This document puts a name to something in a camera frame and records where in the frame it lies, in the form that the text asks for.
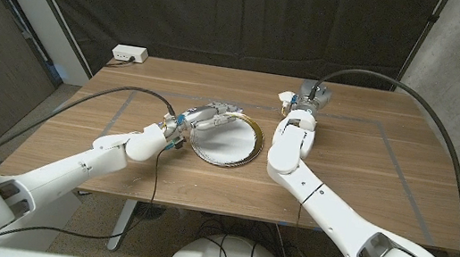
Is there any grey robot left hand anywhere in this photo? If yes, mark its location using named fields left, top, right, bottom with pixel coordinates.
left=157, top=94, right=246, bottom=161

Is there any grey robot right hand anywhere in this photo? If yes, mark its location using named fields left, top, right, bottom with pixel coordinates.
left=278, top=76, right=336, bottom=123

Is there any white plate with gold rim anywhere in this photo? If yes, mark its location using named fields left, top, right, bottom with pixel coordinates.
left=186, top=105, right=269, bottom=172

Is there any grey tape outline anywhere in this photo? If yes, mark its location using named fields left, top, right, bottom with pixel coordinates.
left=84, top=80, right=452, bottom=246

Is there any white power outlet box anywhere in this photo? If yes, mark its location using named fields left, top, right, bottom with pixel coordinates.
left=110, top=43, right=150, bottom=65

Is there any black curtain backdrop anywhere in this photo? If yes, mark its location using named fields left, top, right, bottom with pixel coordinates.
left=4, top=0, right=450, bottom=124

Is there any black round floor object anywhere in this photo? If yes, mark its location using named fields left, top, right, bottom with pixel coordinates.
left=133, top=200, right=167, bottom=224

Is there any black backdrop stand pole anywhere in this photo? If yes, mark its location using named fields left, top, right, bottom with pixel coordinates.
left=0, top=0, right=105, bottom=79
left=390, top=0, right=450, bottom=99

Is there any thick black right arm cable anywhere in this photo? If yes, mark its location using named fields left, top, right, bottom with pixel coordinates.
left=287, top=62, right=460, bottom=257

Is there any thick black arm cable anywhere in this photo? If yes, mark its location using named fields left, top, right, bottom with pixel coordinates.
left=287, top=62, right=460, bottom=257
left=0, top=68, right=180, bottom=223

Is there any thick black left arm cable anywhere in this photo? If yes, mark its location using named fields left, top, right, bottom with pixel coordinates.
left=0, top=68, right=180, bottom=223

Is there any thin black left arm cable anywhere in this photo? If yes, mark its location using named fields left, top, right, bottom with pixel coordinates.
left=0, top=125, right=164, bottom=257

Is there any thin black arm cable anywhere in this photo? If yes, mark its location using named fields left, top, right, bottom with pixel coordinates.
left=0, top=125, right=164, bottom=257
left=290, top=201, right=426, bottom=257

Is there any black power box cable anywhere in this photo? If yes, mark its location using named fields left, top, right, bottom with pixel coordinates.
left=105, top=53, right=137, bottom=71

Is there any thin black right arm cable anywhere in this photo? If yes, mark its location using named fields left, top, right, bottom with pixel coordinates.
left=290, top=201, right=426, bottom=257

